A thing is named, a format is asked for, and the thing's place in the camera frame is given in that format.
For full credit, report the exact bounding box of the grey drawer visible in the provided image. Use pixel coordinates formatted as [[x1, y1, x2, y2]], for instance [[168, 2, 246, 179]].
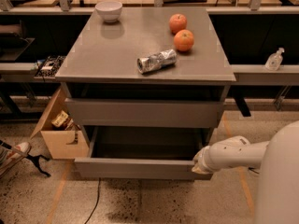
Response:
[[65, 98, 223, 128], [75, 126, 211, 180]]

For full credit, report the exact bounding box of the clear sanitizer bottle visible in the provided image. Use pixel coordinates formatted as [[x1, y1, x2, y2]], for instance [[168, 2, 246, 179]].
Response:
[[265, 48, 284, 71]]

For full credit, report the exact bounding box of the black floor cable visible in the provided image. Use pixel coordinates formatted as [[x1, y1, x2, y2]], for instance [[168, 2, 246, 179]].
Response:
[[83, 177, 102, 224]]

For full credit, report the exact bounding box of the orange fruit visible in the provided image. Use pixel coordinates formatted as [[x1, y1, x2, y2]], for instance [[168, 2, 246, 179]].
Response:
[[169, 14, 187, 34], [174, 30, 194, 52]]

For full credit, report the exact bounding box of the crushed silver can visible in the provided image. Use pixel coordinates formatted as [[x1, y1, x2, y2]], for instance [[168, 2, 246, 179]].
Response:
[[137, 49, 177, 74]]

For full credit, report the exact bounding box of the grey shelf bench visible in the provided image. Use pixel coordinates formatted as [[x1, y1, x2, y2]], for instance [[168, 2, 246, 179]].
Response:
[[0, 6, 299, 86]]

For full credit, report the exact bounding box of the rear orange fruit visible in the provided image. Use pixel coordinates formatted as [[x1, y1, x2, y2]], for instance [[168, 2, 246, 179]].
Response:
[[169, 14, 187, 34]]

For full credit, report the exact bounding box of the grey top drawer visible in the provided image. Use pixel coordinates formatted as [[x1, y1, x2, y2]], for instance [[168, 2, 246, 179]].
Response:
[[65, 98, 223, 128]]

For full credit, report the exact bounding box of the patterned notebook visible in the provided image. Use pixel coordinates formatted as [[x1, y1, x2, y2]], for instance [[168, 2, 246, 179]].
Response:
[[36, 56, 65, 77]]

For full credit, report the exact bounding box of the front orange fruit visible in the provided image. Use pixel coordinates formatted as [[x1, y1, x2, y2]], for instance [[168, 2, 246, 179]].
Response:
[[174, 30, 194, 52]]

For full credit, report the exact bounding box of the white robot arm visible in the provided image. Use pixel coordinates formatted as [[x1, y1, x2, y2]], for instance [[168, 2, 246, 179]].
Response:
[[192, 121, 299, 224]]

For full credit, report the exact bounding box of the snack package in box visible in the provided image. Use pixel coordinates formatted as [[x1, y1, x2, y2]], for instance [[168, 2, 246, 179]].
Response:
[[51, 110, 69, 128]]

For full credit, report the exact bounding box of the grey drawer cabinet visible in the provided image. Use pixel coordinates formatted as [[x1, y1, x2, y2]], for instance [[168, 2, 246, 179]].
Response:
[[54, 6, 236, 182]]

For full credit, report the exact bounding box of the white bowl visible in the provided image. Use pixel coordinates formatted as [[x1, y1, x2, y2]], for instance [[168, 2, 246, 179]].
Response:
[[95, 1, 122, 22]]

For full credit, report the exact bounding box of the wooden box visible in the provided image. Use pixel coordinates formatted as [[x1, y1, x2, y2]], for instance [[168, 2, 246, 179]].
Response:
[[30, 88, 89, 159]]

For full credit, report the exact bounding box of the white sneaker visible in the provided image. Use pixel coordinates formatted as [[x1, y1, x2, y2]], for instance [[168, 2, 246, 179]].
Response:
[[0, 142, 31, 178]]

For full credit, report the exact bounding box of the black tripod leg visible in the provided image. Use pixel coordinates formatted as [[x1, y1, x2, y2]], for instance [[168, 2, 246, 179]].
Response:
[[0, 141, 50, 177]]

